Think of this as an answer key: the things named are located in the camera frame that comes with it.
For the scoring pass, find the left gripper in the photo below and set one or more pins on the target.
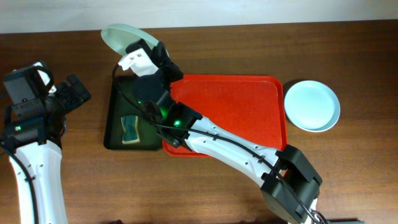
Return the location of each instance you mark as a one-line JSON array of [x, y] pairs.
[[74, 90]]

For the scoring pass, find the red plastic tray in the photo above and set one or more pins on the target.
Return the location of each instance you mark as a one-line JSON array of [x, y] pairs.
[[249, 106]]

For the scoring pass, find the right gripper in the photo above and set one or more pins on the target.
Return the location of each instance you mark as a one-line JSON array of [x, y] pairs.
[[161, 63]]

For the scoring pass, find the light blue round plate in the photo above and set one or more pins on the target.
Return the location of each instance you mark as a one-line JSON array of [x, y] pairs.
[[310, 93]]

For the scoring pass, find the black plastic tray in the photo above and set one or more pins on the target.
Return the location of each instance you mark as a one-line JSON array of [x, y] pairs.
[[120, 104]]

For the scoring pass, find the green yellow sponge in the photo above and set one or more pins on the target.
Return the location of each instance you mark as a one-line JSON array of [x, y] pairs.
[[130, 129]]

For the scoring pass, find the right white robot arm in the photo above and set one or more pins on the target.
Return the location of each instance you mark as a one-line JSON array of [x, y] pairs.
[[288, 182]]

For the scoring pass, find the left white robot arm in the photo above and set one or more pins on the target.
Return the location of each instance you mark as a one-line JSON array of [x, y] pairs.
[[32, 138]]

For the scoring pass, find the mint green round plate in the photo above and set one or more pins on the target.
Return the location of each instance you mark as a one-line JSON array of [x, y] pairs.
[[119, 36]]

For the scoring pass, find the white round plate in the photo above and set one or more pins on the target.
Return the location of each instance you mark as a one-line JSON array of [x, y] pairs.
[[313, 119]]

